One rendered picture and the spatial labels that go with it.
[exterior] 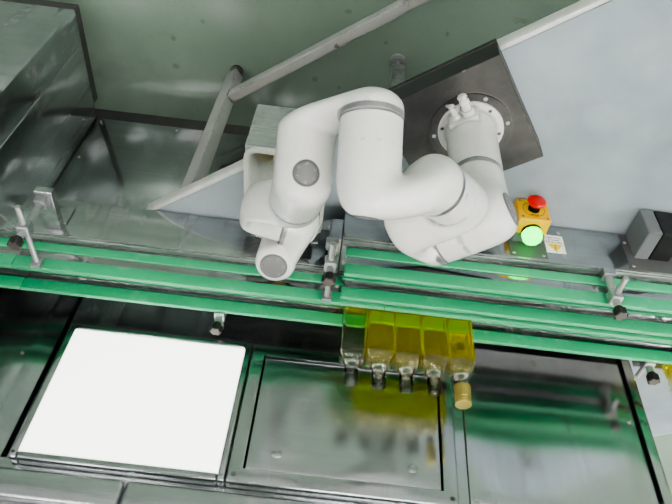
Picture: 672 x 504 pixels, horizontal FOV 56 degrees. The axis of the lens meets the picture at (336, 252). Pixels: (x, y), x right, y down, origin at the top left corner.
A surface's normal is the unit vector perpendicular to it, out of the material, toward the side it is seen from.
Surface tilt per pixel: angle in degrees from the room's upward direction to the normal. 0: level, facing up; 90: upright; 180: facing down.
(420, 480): 90
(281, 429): 90
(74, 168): 90
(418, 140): 1
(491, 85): 1
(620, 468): 90
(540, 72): 0
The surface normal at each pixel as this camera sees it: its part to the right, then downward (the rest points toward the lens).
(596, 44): -0.07, 0.69
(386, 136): 0.45, -0.14
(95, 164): 0.09, -0.71
